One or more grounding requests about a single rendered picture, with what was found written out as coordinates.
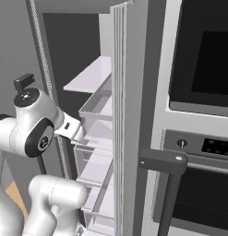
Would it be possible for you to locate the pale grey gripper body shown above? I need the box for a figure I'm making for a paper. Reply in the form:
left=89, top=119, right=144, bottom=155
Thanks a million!
left=70, top=121, right=88, bottom=147

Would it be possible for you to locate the clear fridge drawer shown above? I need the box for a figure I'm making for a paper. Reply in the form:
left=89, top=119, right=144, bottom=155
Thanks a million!
left=72, top=143, right=115, bottom=187
left=80, top=183, right=116, bottom=230
left=78, top=77, right=114, bottom=142

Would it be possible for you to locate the white fridge shelf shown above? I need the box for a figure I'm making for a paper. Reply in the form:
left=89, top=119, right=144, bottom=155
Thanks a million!
left=63, top=55, right=114, bottom=94

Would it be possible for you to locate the grey fridge door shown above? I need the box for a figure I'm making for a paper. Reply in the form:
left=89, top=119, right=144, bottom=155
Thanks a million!
left=109, top=0, right=162, bottom=236

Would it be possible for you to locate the black oven knob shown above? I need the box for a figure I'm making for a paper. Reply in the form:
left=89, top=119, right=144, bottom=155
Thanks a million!
left=176, top=138, right=187, bottom=149

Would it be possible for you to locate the grey built-in oven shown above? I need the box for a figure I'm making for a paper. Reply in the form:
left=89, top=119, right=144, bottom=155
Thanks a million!
left=152, top=128, right=228, bottom=236

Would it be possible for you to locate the black built-in microwave oven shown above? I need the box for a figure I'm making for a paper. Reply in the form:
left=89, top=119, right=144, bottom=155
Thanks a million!
left=168, top=0, right=228, bottom=118

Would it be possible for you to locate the dark grey fridge door handle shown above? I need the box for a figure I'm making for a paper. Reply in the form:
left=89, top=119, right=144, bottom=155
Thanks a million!
left=138, top=148, right=189, bottom=236

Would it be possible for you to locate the grey oven handle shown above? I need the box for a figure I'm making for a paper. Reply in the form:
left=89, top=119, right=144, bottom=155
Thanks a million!
left=185, top=161, right=228, bottom=176

